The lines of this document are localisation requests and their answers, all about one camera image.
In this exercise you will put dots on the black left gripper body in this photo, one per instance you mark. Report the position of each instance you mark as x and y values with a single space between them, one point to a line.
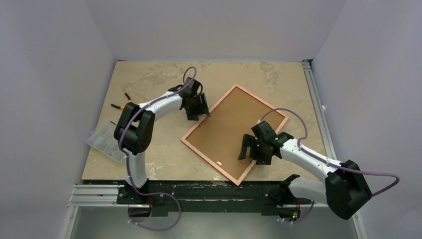
196 109

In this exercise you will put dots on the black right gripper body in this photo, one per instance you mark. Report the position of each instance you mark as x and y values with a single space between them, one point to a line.
256 150

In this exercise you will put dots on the red wooden picture frame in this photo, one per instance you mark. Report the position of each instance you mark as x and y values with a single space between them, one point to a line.
197 148

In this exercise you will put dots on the brown cardboard backing board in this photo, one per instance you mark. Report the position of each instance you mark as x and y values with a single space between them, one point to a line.
227 132

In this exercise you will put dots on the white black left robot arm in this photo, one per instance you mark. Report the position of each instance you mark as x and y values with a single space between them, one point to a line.
134 129

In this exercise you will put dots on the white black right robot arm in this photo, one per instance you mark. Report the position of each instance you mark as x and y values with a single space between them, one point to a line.
339 185

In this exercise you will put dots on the clear plastic parts box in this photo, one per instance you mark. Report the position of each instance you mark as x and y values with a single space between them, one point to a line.
102 139

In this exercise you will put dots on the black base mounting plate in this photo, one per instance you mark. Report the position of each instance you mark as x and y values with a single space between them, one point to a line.
283 203

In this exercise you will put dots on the aluminium rail right side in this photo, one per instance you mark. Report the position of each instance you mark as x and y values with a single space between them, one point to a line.
319 109

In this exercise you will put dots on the aluminium rail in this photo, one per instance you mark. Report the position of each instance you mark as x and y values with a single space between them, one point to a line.
99 194
319 109

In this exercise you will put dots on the aluminium front rail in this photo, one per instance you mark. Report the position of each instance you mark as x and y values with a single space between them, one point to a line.
99 194

